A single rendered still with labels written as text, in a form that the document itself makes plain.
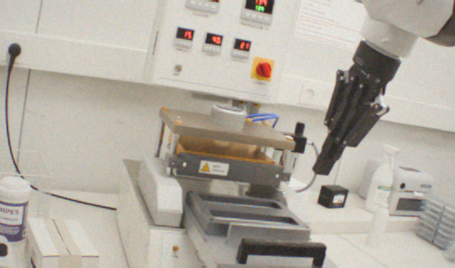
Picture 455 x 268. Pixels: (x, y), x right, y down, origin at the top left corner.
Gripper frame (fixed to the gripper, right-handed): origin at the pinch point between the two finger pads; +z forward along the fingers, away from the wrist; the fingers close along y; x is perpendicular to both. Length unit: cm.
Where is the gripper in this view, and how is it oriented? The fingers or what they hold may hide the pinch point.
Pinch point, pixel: (328, 155)
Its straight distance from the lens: 93.4
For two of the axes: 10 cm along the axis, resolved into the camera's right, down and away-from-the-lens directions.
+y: 3.7, 5.3, -7.6
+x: 8.5, 1.2, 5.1
